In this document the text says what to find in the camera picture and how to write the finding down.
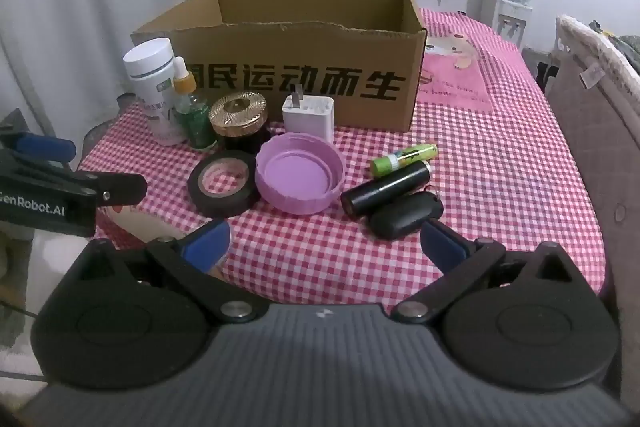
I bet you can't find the grey upholstered sofa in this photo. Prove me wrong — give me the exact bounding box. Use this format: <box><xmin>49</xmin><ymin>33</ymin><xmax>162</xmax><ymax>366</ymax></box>
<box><xmin>545</xmin><ymin>52</ymin><xmax>640</xmax><ymax>408</ymax></box>

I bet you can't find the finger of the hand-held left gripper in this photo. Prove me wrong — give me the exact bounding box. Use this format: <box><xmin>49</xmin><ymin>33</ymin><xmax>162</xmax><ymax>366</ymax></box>
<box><xmin>0</xmin><ymin>131</ymin><xmax>77</xmax><ymax>170</ymax></box>
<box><xmin>0</xmin><ymin>162</ymin><xmax>148</xmax><ymax>210</ymax></box>

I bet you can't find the white charger plug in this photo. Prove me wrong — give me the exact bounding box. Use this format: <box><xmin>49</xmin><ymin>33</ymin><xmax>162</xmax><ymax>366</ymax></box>
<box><xmin>281</xmin><ymin>84</ymin><xmax>335</xmax><ymax>144</ymax></box>

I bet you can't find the black tape roll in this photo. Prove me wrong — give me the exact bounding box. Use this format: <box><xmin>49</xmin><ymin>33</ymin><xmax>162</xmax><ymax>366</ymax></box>
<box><xmin>188</xmin><ymin>151</ymin><xmax>261</xmax><ymax>218</ymax></box>

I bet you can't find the black key fob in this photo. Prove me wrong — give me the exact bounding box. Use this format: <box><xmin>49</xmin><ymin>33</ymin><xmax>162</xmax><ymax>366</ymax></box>
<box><xmin>369</xmin><ymin>192</ymin><xmax>445</xmax><ymax>240</ymax></box>

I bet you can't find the grey green cloth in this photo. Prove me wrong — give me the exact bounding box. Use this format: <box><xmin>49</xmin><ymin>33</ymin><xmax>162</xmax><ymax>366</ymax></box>
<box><xmin>590</xmin><ymin>22</ymin><xmax>640</xmax><ymax>60</ymax></box>

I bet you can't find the white plastic bottle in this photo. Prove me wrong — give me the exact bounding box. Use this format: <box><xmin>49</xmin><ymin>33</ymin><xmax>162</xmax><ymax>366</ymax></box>
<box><xmin>123</xmin><ymin>38</ymin><xmax>188</xmax><ymax>146</ymax></box>

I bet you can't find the brown cardboard box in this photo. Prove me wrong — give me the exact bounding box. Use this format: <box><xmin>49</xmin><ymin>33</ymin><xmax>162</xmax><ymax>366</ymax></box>
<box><xmin>131</xmin><ymin>0</ymin><xmax>427</xmax><ymax>132</ymax></box>

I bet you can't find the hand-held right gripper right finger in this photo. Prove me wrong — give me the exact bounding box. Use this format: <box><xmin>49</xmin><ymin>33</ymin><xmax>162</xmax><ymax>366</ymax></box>
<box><xmin>390</xmin><ymin>219</ymin><xmax>576</xmax><ymax>323</ymax></box>

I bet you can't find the green dropper bottle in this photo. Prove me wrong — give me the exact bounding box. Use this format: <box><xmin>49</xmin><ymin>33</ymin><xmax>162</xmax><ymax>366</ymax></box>
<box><xmin>172</xmin><ymin>56</ymin><xmax>218</xmax><ymax>152</ymax></box>

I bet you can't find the purple plastic lid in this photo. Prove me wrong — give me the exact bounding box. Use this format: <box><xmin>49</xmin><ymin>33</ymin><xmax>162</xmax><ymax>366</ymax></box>
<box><xmin>255</xmin><ymin>134</ymin><xmax>346</xmax><ymax>214</ymax></box>

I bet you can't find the pink cartoon printed cloth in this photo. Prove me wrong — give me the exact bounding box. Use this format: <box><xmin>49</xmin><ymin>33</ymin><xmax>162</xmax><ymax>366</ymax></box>
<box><xmin>415</xmin><ymin>9</ymin><xmax>496</xmax><ymax>112</ymax></box>

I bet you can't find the white curtain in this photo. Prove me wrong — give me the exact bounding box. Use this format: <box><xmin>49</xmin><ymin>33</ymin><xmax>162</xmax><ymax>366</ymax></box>
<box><xmin>0</xmin><ymin>0</ymin><xmax>226</xmax><ymax>132</ymax></box>

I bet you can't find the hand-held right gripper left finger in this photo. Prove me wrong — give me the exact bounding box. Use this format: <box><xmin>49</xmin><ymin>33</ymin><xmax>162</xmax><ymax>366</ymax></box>
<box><xmin>75</xmin><ymin>217</ymin><xmax>267</xmax><ymax>324</ymax></box>

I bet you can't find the black cylinder tube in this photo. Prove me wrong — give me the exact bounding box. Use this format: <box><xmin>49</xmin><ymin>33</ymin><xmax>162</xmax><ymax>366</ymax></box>
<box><xmin>341</xmin><ymin>159</ymin><xmax>432</xmax><ymax>218</ymax></box>

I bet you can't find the green glue stick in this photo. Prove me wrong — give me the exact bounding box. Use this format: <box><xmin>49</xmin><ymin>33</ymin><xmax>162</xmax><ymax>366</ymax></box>
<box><xmin>371</xmin><ymin>143</ymin><xmax>439</xmax><ymax>178</ymax></box>

